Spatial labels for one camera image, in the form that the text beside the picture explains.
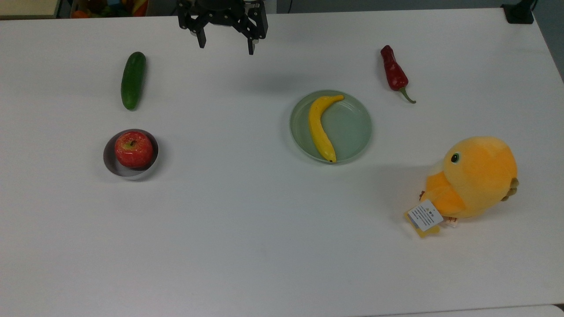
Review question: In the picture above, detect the red chili pepper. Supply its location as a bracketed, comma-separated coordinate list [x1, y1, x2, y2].
[381, 45, 416, 104]

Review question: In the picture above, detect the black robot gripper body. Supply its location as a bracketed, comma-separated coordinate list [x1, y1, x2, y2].
[177, 0, 267, 28]

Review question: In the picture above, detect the small grey bowl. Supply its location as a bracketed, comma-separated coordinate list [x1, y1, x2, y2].
[103, 129, 160, 181]

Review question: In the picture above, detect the red apple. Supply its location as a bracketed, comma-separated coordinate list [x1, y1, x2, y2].
[115, 131, 154, 169]

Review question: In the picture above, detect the pale green plastic plate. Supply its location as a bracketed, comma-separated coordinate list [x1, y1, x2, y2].
[289, 90, 373, 164]

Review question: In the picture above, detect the yellow plastic banana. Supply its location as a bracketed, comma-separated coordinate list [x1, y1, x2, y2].
[308, 95, 345, 163]

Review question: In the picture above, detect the box of colourful toys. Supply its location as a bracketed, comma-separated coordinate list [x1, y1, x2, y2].
[70, 0, 149, 18]

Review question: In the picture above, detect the green cucumber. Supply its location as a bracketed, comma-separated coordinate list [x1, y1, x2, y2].
[121, 52, 147, 111]

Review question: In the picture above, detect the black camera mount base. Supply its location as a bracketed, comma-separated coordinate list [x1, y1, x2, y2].
[501, 0, 536, 25]

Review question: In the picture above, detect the orange plush bird toy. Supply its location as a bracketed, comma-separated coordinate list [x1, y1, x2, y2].
[404, 136, 519, 239]

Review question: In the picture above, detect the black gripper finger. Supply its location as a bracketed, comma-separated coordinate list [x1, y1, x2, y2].
[178, 17, 208, 49]
[240, 13, 269, 56]

